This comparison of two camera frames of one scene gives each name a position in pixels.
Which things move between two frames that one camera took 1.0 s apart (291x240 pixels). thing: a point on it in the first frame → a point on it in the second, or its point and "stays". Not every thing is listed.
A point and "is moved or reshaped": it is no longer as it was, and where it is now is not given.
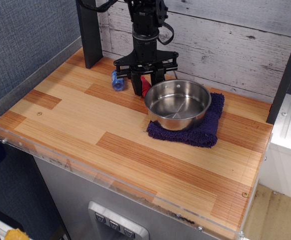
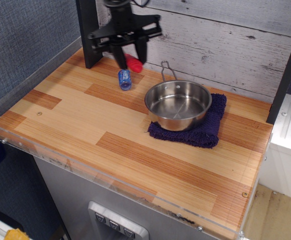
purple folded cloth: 205,132 stays
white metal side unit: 283,169 stays
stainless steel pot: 177,104 stays
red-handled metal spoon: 145,85 is moved or reshaped
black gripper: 145,58 → 126,27
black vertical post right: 284,86 stays
